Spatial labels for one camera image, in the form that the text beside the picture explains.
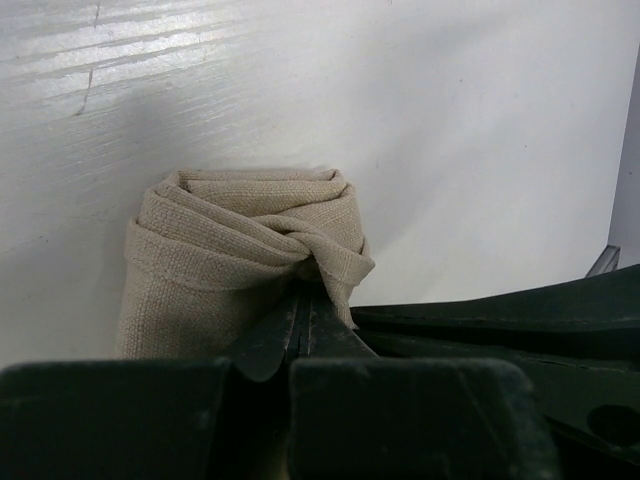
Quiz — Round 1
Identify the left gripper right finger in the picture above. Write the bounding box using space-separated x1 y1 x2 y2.
288 296 560 479

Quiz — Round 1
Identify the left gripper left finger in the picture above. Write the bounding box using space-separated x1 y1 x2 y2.
1 292 303 479

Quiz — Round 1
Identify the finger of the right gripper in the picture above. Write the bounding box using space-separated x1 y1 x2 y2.
351 266 639 464

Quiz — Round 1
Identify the aluminium rail frame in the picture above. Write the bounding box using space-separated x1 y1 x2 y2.
586 245 620 278

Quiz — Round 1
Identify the beige cloth napkin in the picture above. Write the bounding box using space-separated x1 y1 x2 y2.
116 170 374 359

